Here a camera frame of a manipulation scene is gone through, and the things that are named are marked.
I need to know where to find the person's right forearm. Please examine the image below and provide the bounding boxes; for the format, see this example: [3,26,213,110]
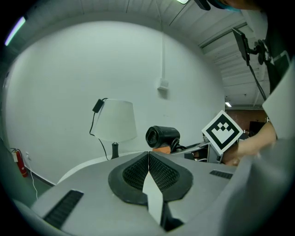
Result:
[224,121,277,166]

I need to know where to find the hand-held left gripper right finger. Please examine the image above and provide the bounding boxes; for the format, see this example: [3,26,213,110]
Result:
[149,151,236,224]

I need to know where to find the red fire extinguisher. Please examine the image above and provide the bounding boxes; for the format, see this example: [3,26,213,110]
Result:
[10,148,29,178]

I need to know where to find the black device cable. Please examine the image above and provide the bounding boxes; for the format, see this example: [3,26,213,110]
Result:
[248,64,268,102]

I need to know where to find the white wall conduit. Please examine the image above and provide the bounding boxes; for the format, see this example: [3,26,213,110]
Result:
[161,20,167,80]

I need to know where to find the person's black shirt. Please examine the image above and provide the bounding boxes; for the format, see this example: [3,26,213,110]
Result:
[264,9,295,93]

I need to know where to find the white shade table lamp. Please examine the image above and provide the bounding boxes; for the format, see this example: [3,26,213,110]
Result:
[94,99,138,160]

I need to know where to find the white power cable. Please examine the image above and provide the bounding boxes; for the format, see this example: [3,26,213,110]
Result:
[27,156,39,200]

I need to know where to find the black lamp power cable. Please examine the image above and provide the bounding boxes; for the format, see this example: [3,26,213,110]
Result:
[89,98,110,161]

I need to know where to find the orange rectangular box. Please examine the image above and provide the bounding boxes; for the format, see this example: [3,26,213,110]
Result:
[152,145,171,155]

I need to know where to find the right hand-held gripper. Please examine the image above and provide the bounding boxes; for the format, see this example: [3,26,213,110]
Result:
[172,110,244,164]

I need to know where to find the black phone on chest mount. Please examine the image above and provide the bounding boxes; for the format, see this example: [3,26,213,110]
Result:
[231,27,271,68]

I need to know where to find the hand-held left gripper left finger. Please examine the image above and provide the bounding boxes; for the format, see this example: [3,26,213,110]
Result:
[31,151,162,234]

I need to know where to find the white wall junction box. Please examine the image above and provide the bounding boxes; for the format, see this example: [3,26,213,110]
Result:
[157,77,171,92]

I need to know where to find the black webcam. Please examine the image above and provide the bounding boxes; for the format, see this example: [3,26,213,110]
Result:
[145,125,188,154]

